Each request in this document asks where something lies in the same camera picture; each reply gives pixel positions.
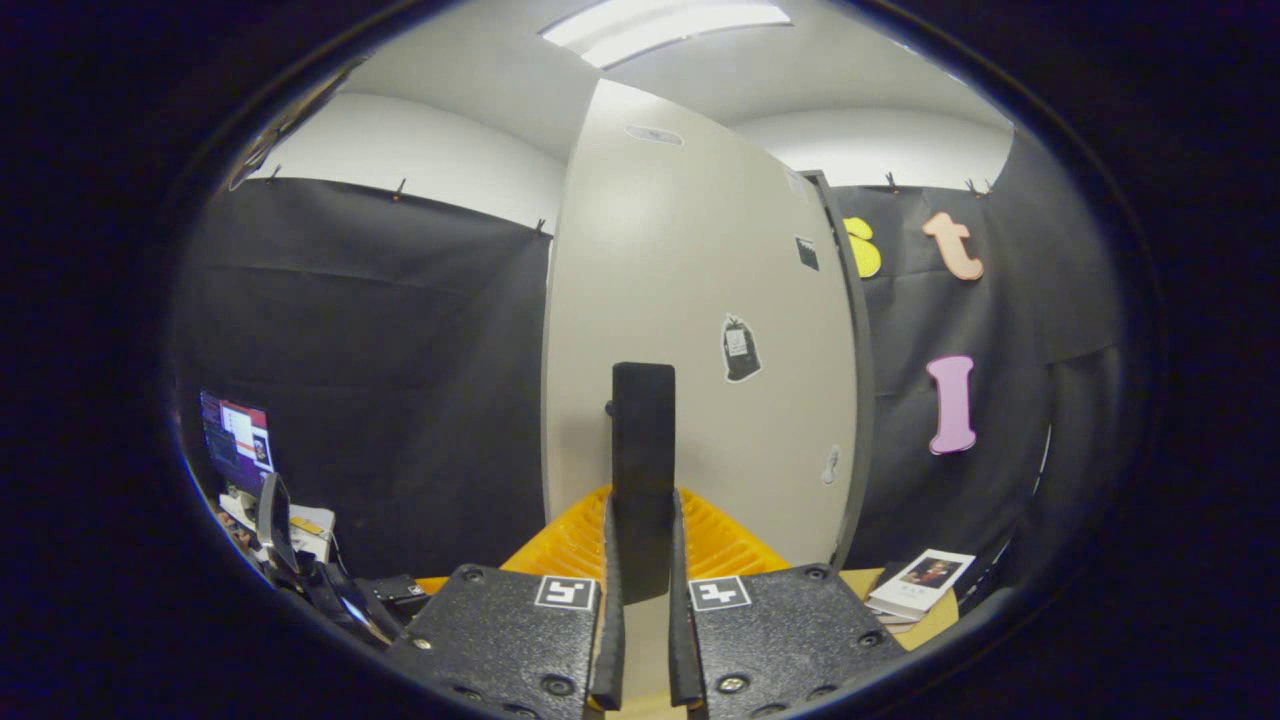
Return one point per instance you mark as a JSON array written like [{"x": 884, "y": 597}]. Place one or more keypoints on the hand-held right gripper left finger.
[{"x": 612, "y": 640}]

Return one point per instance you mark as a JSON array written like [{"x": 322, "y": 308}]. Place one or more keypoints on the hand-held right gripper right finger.
[{"x": 682, "y": 640}]

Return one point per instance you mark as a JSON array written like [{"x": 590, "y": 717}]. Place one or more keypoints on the beige cabinet door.
[{"x": 680, "y": 250}]

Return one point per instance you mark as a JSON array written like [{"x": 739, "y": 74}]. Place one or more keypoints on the white yellow printed box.
[{"x": 310, "y": 528}]

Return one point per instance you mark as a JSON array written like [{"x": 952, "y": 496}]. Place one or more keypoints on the computer monitor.
[{"x": 238, "y": 440}]

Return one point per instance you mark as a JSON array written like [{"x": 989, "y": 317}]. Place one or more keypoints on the stack of books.
[{"x": 920, "y": 582}]

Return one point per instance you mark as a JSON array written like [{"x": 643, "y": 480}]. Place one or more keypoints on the black backdrop cloth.
[{"x": 400, "y": 350}]

